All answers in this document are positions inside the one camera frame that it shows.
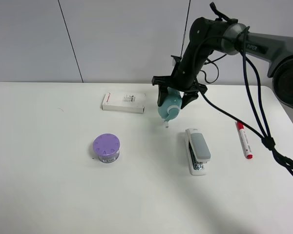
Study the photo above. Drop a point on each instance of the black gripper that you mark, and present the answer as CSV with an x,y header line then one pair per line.
x,y
181,79

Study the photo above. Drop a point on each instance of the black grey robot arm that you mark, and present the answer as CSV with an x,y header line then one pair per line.
x,y
229,37

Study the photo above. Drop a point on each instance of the white grey stapler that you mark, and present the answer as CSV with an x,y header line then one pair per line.
x,y
197,151

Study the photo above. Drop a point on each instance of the white cardboard box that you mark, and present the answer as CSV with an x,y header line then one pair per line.
x,y
124,102

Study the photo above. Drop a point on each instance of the red white marker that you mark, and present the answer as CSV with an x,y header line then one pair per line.
x,y
244,140

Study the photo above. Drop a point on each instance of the purple lidded jar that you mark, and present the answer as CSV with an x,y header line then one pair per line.
x,y
107,148

